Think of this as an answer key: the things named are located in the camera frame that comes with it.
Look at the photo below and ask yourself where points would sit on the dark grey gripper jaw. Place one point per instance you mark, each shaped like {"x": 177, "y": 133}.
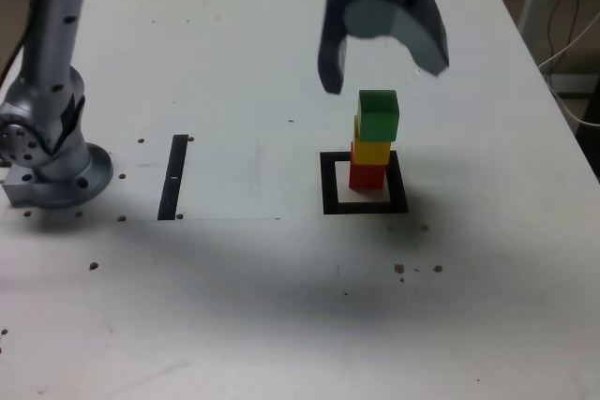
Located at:
{"x": 330, "y": 58}

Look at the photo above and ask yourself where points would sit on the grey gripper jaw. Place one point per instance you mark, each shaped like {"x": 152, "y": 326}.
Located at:
{"x": 422, "y": 34}

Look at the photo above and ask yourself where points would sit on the green cube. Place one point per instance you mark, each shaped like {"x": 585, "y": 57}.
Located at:
{"x": 379, "y": 116}

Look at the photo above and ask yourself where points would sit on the black tape strip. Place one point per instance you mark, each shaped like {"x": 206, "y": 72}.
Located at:
{"x": 171, "y": 184}

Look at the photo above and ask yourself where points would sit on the black tape square outline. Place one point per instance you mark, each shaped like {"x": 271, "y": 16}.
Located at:
{"x": 328, "y": 194}

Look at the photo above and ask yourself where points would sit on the yellow cube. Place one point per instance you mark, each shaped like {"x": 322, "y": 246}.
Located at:
{"x": 372, "y": 152}

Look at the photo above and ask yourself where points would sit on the red cube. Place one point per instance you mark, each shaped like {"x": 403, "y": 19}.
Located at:
{"x": 368, "y": 177}

